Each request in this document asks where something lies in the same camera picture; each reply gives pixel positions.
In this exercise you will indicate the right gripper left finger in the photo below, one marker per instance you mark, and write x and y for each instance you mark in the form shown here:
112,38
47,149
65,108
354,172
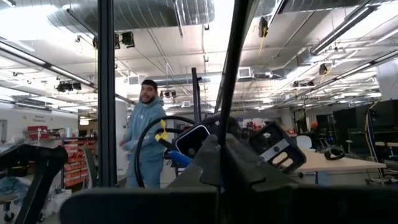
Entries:
140,207

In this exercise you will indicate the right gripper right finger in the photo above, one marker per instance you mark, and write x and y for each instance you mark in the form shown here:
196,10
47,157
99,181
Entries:
311,207

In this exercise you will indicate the black jointed leader arm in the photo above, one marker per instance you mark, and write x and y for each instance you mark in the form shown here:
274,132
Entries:
40,174

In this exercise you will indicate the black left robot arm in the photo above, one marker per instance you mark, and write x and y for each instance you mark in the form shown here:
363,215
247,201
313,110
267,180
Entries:
208,123

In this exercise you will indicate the white chair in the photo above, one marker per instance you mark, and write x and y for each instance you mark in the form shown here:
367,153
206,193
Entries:
304,142

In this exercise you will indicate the person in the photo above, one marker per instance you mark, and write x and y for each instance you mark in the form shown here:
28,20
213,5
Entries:
314,125
146,112

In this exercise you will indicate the light wooden desk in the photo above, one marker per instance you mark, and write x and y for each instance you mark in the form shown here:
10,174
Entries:
326,163

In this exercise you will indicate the black equipment rack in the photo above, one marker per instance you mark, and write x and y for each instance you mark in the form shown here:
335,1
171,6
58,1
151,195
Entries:
351,124

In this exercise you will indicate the red bin shelf rack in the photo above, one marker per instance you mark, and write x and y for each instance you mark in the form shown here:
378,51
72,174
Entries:
74,168

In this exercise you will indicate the white ceiling vent box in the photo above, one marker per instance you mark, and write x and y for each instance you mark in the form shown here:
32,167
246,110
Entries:
245,72
133,80

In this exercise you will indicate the white building column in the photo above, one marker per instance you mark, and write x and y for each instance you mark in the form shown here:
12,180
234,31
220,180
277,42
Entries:
121,118

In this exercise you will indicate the red storage box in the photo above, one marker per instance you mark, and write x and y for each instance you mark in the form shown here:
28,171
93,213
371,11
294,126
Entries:
38,132

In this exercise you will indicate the blue plastic bag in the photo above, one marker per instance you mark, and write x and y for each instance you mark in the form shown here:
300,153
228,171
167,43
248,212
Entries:
14,186

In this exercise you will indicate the grey ceiling tube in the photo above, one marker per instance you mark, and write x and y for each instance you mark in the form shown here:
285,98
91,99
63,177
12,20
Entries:
342,29

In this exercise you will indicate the black ceiling spotlight cluster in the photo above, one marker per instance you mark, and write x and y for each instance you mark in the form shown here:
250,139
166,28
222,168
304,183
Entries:
68,86
128,40

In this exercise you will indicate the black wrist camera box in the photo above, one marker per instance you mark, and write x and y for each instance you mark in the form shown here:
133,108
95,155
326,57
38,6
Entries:
192,141

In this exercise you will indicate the black aluminium table frame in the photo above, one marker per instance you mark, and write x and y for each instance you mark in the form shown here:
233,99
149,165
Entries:
107,93

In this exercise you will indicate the long ceiling light rail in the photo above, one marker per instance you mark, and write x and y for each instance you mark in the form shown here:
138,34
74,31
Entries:
62,72

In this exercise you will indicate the silver ceiling duct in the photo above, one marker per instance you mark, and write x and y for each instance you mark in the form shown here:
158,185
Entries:
140,14

